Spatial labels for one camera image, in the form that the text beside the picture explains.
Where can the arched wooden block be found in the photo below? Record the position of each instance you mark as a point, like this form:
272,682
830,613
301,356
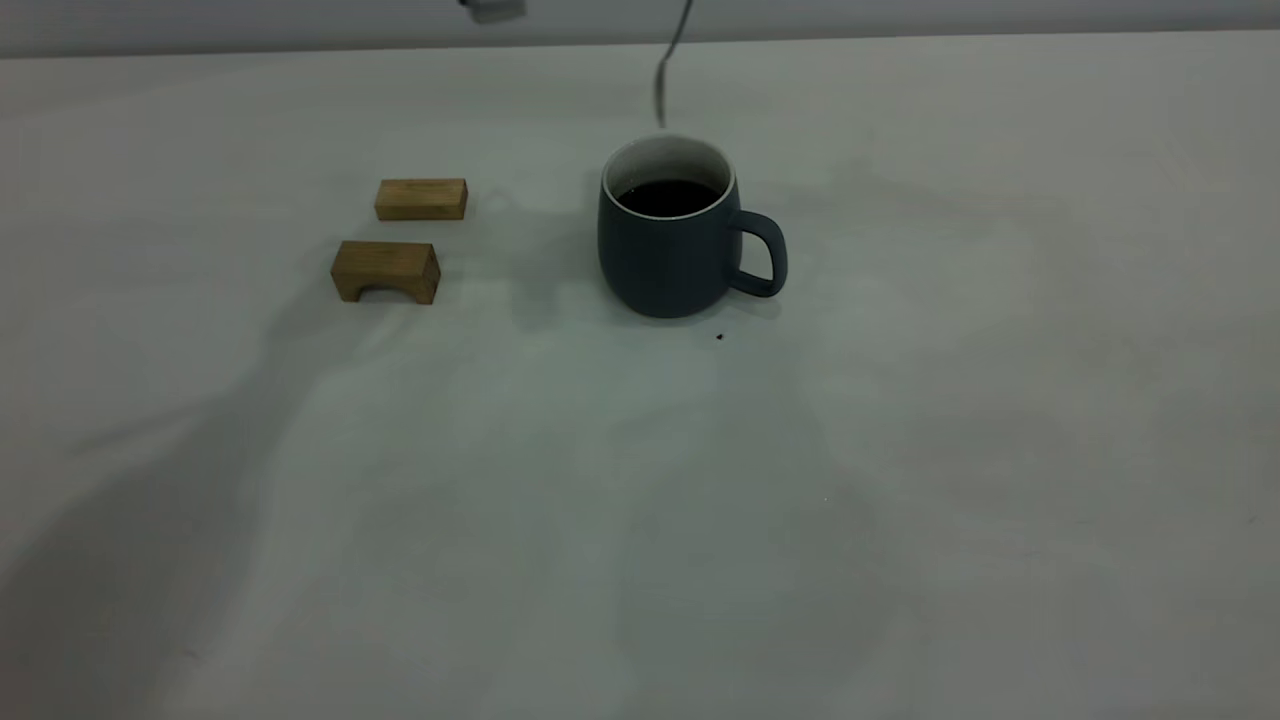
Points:
385,265

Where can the dark grey ceramic cup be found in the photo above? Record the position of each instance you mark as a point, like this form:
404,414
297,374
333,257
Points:
665,265

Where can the grey-tipped left gripper finger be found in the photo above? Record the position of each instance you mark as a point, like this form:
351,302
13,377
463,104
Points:
495,9

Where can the flat rectangular wooden block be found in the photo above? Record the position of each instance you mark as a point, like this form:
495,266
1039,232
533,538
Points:
420,200

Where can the dark coffee liquid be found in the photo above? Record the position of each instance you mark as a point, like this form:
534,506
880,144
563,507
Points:
668,198

